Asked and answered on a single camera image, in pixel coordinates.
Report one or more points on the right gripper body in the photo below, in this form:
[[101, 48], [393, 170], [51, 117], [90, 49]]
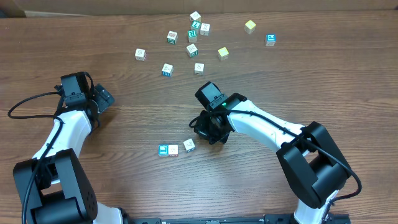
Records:
[[206, 127]]

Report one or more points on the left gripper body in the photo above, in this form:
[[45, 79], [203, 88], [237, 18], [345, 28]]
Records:
[[102, 98]]

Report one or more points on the blue-sided wooden block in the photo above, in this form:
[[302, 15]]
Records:
[[189, 145]]

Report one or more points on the red picture wooden block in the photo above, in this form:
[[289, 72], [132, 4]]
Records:
[[173, 150]]

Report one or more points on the red-edged wooden block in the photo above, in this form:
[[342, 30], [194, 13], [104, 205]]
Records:
[[163, 150]]

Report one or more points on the yellow block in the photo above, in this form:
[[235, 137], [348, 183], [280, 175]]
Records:
[[250, 27], [223, 53]]

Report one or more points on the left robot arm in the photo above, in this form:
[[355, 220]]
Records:
[[52, 186]]

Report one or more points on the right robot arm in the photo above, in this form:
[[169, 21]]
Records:
[[313, 165]]

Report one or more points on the red S wooden block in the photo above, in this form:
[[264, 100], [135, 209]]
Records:
[[140, 54]]

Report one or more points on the plain A wooden block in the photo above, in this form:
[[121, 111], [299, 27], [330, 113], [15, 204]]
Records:
[[199, 69]]

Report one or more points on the blue-edged wooden block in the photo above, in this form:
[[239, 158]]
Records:
[[167, 70]]

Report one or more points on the green-edged wooden block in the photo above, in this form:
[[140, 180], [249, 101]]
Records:
[[192, 50]]

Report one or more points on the green B wooden block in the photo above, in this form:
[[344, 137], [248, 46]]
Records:
[[172, 37]]

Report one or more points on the green R wooden block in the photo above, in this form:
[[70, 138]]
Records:
[[192, 36]]

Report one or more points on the white X wooden block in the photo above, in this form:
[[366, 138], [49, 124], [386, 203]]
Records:
[[205, 29]]

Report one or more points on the blue P wooden block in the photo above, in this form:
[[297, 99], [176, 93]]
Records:
[[270, 40]]

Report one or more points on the green L wooden block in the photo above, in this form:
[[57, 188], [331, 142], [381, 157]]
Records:
[[195, 26]]

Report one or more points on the top white wooden block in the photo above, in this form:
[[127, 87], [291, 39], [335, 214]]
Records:
[[195, 16]]

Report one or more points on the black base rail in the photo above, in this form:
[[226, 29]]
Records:
[[214, 220]]

